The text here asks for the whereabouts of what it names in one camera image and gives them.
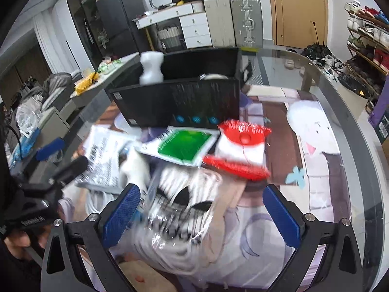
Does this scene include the white printed plastic pouch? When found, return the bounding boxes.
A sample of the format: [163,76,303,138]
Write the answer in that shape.
[75,125,136,195]

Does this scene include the striped socks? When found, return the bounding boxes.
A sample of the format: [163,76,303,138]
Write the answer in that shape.
[146,164,223,245]

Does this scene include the white foam block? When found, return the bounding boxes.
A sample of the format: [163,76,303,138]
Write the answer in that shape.
[139,51,164,86]

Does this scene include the green white sachet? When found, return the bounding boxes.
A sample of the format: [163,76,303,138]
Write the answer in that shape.
[135,127,220,167]

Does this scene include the person's left hand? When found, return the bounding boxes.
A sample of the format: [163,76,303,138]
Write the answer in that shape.
[4,225,52,260]

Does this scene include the grey side cabinet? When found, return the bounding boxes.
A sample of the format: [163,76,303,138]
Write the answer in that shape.
[20,107,69,159]

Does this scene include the grey sofa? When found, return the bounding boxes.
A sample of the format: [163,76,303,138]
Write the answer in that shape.
[12,73,74,118]

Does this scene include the grey coffee table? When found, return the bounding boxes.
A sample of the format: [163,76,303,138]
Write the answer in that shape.
[70,52,141,108]

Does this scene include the yellow bag on table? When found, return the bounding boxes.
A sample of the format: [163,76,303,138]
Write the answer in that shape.
[74,72,99,96]

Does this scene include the anime printed table mat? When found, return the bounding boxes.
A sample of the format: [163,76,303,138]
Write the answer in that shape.
[57,84,356,292]

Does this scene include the black refrigerator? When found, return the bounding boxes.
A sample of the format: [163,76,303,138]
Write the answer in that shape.
[96,0,151,58]

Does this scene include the dark glass cabinet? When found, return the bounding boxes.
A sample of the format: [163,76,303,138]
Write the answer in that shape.
[67,0,109,68]

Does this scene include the black cardboard box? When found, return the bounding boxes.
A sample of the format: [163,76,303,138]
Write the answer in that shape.
[107,47,253,129]

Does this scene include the wicker basket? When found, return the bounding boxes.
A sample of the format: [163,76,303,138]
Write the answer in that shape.
[158,26,183,52]

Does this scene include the red white balloon glue bag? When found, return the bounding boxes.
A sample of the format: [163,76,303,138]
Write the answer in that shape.
[203,119,272,181]

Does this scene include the purple rolled mat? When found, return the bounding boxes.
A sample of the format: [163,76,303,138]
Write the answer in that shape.
[368,76,389,128]

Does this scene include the white drawer desk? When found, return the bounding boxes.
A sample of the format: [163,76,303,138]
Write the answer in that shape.
[134,1,212,52]

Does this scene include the beige suitcase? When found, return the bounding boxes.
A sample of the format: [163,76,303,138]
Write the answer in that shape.
[204,0,236,47]

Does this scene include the black umbrella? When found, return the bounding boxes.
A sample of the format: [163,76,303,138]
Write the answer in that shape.
[302,21,332,61]

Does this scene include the silver suitcase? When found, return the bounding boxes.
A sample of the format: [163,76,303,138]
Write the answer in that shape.
[230,0,264,49]

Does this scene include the wooden shoe rack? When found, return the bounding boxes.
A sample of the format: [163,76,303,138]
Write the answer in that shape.
[344,0,388,113]

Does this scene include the wooden door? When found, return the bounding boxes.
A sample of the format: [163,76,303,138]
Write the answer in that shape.
[270,0,328,49]

